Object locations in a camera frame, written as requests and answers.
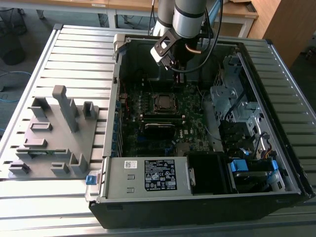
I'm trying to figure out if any wooden cabinet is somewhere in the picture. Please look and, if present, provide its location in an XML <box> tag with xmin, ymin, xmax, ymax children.
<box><xmin>248</xmin><ymin>0</ymin><xmax>316</xmax><ymax>72</ymax></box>

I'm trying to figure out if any green RAM stick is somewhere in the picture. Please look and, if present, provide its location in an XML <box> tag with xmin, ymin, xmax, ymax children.
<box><xmin>27</xmin><ymin>149</ymin><xmax>68</xmax><ymax>158</ymax></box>

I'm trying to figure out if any wooden desk white frame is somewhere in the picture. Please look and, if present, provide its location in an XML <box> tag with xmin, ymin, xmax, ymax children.
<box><xmin>0</xmin><ymin>0</ymin><xmax>111</xmax><ymax>20</ymax></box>
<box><xmin>107</xmin><ymin>0</ymin><xmax>259</xmax><ymax>38</ymax></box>

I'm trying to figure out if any black drive cable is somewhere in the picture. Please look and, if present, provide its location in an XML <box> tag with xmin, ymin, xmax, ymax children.
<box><xmin>222</xmin><ymin>90</ymin><xmax>247</xmax><ymax>124</ymax></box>

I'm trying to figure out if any green motherboard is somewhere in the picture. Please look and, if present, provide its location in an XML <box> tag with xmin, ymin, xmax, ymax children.
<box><xmin>118</xmin><ymin>82</ymin><xmax>224</xmax><ymax>158</ymax></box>

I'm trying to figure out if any black graphics card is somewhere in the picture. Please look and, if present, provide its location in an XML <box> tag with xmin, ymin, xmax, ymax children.
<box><xmin>144</xmin><ymin>121</ymin><xmax>176</xmax><ymax>142</ymax></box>

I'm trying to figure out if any silver power supply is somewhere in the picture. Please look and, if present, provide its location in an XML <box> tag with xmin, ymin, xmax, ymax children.
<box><xmin>100</xmin><ymin>156</ymin><xmax>197</xmax><ymax>199</ymax></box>

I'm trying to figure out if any bronze chipset heatsink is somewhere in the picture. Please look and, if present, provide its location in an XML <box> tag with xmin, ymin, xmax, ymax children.
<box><xmin>176</xmin><ymin>142</ymin><xmax>191</xmax><ymax>158</ymax></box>

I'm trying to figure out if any grey case release latch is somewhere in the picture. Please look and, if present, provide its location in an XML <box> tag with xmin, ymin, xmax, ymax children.
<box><xmin>112</xmin><ymin>34</ymin><xmax>127</xmax><ymax>62</ymax></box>

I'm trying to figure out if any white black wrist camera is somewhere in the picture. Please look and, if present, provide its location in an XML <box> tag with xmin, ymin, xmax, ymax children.
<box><xmin>150</xmin><ymin>29</ymin><xmax>179</xmax><ymax>72</ymax></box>

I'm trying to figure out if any black round bin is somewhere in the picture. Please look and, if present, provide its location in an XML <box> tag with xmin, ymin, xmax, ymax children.
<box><xmin>1</xmin><ymin>34</ymin><xmax>27</xmax><ymax>66</ymax></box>

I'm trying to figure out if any black camera cable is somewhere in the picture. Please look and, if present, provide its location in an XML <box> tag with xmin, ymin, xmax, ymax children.
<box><xmin>204</xmin><ymin>7</ymin><xmax>213</xmax><ymax>50</ymax></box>
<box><xmin>171</xmin><ymin>0</ymin><xmax>224</xmax><ymax>74</ymax></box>

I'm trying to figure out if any blue floor cable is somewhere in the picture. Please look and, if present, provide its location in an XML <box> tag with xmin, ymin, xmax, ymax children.
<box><xmin>0</xmin><ymin>70</ymin><xmax>33</xmax><ymax>103</ymax></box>

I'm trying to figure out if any red wire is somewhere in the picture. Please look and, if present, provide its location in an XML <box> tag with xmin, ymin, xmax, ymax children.
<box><xmin>120</xmin><ymin>78</ymin><xmax>131</xmax><ymax>112</ymax></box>

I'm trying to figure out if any silver drive cage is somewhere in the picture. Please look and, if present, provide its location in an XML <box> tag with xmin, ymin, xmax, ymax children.
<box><xmin>209</xmin><ymin>53</ymin><xmax>266</xmax><ymax>129</ymax></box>

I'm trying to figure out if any black wire basket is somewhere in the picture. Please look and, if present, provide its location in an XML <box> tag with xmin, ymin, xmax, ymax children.
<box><xmin>0</xmin><ymin>6</ymin><xmax>28</xmax><ymax>38</ymax></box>

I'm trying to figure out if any black hard disk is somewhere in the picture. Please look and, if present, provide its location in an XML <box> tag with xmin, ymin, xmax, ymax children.
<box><xmin>233</xmin><ymin>171</ymin><xmax>271</xmax><ymax>194</ymax></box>

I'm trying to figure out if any coloured wire bundle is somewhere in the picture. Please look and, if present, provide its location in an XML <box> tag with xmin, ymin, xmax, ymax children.
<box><xmin>261</xmin><ymin>145</ymin><xmax>276</xmax><ymax>160</ymax></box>

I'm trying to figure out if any grey parts rack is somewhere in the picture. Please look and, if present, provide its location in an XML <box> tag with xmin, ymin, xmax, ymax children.
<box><xmin>7</xmin><ymin>84</ymin><xmax>101</xmax><ymax>179</ymax></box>

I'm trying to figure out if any black power cable bundle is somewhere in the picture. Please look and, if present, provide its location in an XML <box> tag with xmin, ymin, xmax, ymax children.
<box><xmin>218</xmin><ymin>120</ymin><xmax>256</xmax><ymax>155</ymax></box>

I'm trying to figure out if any CPU socket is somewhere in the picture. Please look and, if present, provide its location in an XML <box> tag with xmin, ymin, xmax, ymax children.
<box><xmin>152</xmin><ymin>92</ymin><xmax>181</xmax><ymax>115</ymax></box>

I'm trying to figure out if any black grey PC case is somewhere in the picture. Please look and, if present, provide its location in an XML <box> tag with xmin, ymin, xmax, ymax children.
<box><xmin>84</xmin><ymin>33</ymin><xmax>316</xmax><ymax>230</ymax></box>

